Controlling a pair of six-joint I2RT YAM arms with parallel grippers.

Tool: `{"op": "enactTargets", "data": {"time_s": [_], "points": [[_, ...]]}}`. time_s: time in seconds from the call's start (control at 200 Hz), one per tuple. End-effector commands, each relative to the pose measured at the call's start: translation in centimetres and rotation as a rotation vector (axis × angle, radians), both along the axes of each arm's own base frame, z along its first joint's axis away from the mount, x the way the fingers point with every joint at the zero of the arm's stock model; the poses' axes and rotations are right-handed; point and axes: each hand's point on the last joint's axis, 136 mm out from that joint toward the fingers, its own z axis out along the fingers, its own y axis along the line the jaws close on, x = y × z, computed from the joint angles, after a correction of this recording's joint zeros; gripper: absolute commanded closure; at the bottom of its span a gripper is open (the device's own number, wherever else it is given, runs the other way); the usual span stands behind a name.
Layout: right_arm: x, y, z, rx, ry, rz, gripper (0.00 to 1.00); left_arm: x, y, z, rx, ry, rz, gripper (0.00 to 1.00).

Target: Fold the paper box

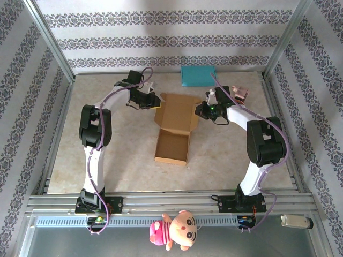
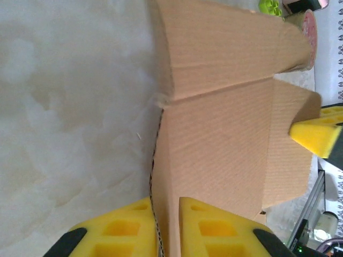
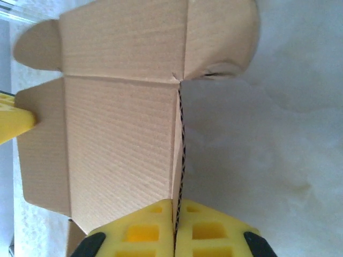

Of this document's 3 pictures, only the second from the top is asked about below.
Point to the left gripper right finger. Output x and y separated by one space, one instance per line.
214 233

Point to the green building block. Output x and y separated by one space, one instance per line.
269 6

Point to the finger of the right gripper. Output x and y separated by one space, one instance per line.
333 112
316 136

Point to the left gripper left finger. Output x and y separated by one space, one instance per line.
120 233

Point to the brown cardboard box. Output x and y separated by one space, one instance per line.
219 134

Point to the red tape roll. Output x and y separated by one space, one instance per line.
308 34

